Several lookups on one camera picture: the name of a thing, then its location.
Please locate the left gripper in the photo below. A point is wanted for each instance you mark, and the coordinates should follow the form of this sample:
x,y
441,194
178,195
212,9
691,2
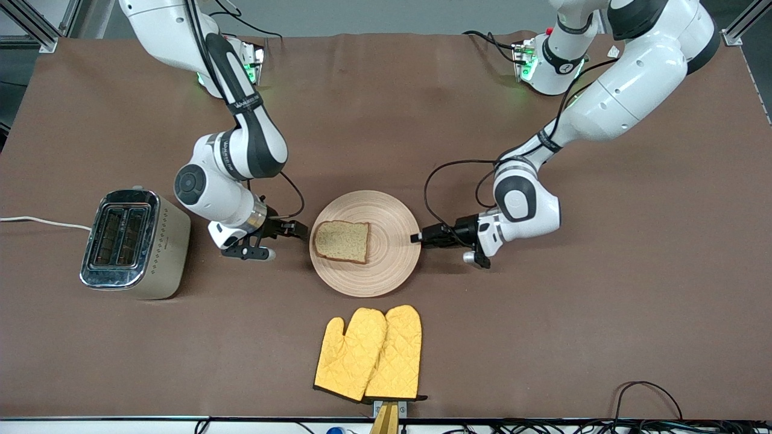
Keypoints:
x,y
463,231

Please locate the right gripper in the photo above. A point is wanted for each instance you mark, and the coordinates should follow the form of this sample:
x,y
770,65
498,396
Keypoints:
x,y
275,226

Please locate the brown bread slice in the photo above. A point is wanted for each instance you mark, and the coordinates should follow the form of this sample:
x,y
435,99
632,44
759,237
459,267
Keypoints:
x,y
342,241

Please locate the round wooden plate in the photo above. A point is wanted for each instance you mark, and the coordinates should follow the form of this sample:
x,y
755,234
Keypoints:
x,y
386,271

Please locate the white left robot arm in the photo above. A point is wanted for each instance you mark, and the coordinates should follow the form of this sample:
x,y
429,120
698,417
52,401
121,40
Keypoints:
x,y
627,90

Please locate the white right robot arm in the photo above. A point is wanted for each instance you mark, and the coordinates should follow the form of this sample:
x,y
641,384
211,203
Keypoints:
x,y
211,187

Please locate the beige chrome two-slot toaster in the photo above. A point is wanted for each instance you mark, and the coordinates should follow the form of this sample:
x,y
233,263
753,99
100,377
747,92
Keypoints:
x,y
169,241

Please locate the brown table cover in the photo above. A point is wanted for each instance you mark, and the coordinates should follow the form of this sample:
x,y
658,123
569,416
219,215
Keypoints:
x,y
386,120

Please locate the yellow quilted oven mitt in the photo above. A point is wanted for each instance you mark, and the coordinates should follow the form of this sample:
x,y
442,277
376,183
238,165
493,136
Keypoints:
x,y
350,355
398,355

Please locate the small blue object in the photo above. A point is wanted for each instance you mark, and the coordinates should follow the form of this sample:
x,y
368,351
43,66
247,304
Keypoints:
x,y
335,430

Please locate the small white paper scrap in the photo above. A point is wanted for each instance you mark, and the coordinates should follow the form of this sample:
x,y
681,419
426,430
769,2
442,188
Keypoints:
x,y
614,51

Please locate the small metal bracket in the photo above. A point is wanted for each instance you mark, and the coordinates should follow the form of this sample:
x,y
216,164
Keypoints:
x,y
403,407

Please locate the aluminium frame profile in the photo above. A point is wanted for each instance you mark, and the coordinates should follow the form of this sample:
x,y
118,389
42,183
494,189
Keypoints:
x,y
36,30
739,33

